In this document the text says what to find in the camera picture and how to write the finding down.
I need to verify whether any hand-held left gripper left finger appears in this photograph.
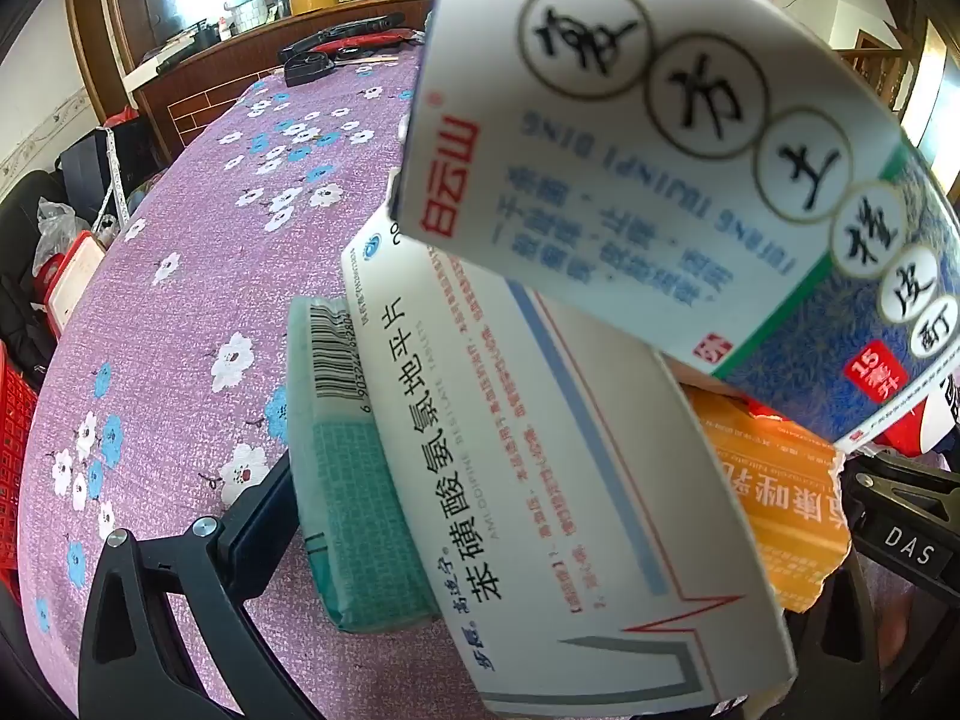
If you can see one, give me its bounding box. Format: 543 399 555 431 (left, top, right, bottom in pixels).
79 451 323 720

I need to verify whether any red plastic basket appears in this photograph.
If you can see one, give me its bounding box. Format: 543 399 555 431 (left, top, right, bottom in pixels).
0 341 40 605

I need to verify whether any red white tray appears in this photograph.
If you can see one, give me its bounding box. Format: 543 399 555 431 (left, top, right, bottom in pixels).
41 232 106 331

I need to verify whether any blue white medicine box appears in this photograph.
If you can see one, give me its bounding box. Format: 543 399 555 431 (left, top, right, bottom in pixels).
394 0 960 452

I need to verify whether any black red pouch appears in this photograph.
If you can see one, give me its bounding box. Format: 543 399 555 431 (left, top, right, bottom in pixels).
281 15 413 65

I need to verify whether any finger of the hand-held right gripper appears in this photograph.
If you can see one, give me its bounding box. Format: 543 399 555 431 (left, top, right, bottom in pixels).
840 450 960 535

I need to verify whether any green medicine box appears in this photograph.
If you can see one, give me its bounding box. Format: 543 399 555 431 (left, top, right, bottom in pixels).
287 296 443 632

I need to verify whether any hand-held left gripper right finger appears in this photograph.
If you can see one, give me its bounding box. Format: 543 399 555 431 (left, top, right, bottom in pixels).
784 562 882 720

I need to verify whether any black sofa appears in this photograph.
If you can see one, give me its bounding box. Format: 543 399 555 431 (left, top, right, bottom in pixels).
0 169 68 391

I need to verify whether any crinkled plastic bag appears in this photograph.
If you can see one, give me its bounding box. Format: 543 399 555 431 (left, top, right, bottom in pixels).
31 197 95 278

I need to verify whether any orange torn carton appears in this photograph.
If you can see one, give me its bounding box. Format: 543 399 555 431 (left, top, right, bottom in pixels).
679 382 852 612

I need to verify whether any black car key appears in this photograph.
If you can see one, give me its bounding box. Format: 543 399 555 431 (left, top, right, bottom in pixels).
283 52 338 87

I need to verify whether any white lace ribbon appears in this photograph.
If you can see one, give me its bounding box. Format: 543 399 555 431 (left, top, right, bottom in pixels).
103 126 127 235

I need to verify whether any purple floral tablecloth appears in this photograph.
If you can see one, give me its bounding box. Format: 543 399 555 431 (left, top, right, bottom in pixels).
15 45 960 720

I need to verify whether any black paper bag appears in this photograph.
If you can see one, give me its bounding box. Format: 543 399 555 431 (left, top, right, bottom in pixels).
58 120 162 218

